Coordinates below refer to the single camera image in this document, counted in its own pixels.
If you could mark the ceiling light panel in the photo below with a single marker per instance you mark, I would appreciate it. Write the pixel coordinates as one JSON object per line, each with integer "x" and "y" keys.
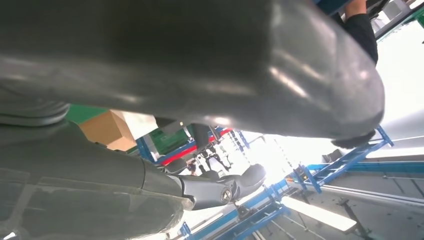
{"x": 318, "y": 213}

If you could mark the person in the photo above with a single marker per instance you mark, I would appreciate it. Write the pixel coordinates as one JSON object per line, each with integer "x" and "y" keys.
{"x": 362, "y": 36}
{"x": 191, "y": 168}

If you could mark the red steel post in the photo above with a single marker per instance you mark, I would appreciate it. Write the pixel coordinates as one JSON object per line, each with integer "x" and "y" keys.
{"x": 185, "y": 153}

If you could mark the white table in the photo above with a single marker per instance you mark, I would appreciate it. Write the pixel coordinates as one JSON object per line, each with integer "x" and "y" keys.
{"x": 139, "y": 124}

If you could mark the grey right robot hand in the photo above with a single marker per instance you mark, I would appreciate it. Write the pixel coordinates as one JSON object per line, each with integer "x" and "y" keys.
{"x": 165, "y": 66}

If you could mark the green plastic crate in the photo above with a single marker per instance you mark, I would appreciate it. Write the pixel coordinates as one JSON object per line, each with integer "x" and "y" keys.
{"x": 165, "y": 142}

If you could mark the blue steel rack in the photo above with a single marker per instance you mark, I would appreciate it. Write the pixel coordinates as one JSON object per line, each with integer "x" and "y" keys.
{"x": 344, "y": 162}

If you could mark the brown cardboard box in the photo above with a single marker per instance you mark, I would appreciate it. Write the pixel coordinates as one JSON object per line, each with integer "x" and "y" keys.
{"x": 106, "y": 132}

